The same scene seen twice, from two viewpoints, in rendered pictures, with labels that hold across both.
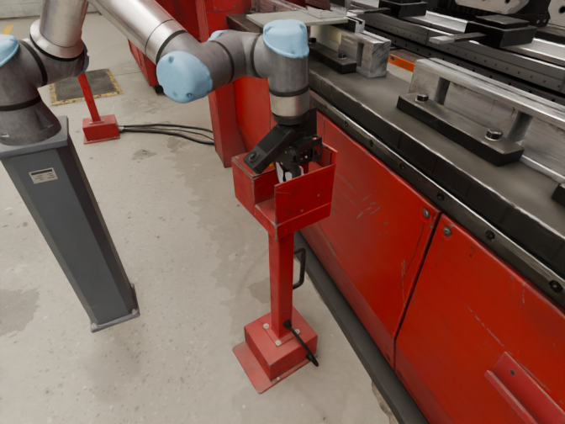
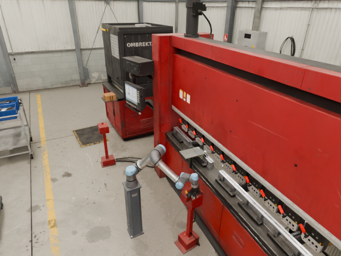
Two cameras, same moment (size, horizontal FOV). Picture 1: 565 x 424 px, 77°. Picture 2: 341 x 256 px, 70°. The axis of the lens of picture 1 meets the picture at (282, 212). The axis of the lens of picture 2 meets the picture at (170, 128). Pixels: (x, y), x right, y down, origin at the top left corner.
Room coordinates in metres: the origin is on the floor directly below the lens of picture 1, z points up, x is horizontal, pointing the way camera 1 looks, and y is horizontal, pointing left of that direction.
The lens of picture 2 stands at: (-1.35, 0.33, 2.63)
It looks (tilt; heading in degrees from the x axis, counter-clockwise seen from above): 27 degrees down; 358
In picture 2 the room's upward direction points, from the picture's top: 1 degrees clockwise
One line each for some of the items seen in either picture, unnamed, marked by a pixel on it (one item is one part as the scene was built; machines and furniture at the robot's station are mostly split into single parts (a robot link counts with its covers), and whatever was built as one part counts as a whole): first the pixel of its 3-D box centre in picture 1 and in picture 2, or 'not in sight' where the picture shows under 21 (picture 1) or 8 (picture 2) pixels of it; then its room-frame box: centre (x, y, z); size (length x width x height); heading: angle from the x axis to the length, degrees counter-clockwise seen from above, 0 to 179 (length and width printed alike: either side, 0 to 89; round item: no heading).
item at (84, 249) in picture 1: (81, 237); (133, 209); (0.89, 0.69, 0.39); 0.18 x 0.18 x 0.77; 26
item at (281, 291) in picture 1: (281, 278); (190, 219); (0.71, 0.00, 0.39); 0.05 x 0.05 x 0.54; 33
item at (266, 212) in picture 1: (281, 177); (191, 196); (0.71, 0.00, 0.75); 0.20 x 0.16 x 0.18; 33
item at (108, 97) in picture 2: not in sight; (108, 96); (3.23, 1.37, 1.04); 0.30 x 0.26 x 0.12; 26
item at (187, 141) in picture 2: (275, 12); (182, 136); (1.79, 0.03, 0.92); 0.50 x 0.06 x 0.10; 22
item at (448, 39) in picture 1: (477, 32); not in sight; (0.97, -0.48, 1.01); 0.26 x 0.12 x 0.05; 112
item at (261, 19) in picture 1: (295, 18); (191, 153); (1.22, -0.04, 1.00); 0.26 x 0.18 x 0.01; 112
